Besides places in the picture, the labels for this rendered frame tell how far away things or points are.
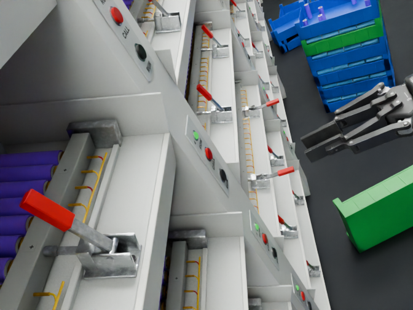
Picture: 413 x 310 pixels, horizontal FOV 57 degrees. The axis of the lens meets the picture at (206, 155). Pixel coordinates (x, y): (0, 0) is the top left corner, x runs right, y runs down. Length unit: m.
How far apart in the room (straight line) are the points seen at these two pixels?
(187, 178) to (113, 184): 0.12
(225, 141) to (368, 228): 0.72
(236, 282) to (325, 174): 1.15
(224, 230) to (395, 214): 0.85
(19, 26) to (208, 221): 0.33
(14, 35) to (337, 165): 1.44
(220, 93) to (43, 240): 0.58
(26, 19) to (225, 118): 0.48
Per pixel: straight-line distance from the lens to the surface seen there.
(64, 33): 0.38
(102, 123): 0.40
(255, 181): 0.84
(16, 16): 0.30
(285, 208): 1.06
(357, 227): 1.26
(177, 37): 0.62
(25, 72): 0.41
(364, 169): 1.58
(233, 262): 0.51
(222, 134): 0.70
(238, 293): 0.49
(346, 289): 1.32
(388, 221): 1.32
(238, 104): 1.06
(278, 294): 0.68
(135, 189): 0.35
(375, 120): 0.70
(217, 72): 0.89
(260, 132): 1.00
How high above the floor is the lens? 1.16
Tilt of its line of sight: 36 degrees down
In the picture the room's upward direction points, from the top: 34 degrees counter-clockwise
